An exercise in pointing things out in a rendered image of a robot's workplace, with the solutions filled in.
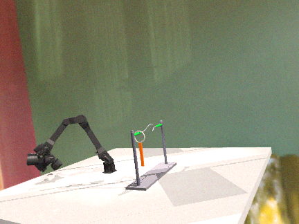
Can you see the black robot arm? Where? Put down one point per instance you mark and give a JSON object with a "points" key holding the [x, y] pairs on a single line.
{"points": [[42, 163]]}

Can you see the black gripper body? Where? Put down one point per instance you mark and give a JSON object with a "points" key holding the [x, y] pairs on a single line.
{"points": [[56, 164]]}

